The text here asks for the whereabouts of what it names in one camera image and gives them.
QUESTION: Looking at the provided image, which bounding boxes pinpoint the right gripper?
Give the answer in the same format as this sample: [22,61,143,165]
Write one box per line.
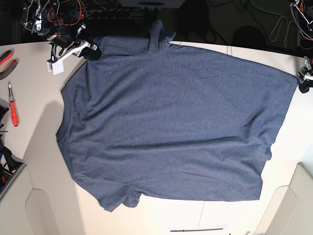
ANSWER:
[52,33,101,61]

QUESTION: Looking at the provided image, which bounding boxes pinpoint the blue t-shirt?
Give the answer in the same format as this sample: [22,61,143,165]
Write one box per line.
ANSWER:
[56,21,298,212]

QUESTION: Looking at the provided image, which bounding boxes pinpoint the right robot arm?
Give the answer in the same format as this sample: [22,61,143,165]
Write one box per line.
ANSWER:
[22,0,101,64]

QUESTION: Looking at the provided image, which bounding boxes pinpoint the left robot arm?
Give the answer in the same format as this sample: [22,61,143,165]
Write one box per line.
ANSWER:
[290,0,313,94]

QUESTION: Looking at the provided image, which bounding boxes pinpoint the red lit power strip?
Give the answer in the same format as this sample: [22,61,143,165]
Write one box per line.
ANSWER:
[74,8,133,20]

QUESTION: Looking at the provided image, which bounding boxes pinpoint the orange grey pliers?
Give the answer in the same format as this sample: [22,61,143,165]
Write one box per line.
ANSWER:
[0,48,20,80]

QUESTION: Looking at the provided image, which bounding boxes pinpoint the grey coiled cable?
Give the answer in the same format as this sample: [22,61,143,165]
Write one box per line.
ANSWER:
[251,0,299,47]

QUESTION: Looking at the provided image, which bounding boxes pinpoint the orange handled screwdriver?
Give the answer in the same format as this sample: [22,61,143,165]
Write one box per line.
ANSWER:
[8,81,19,127]

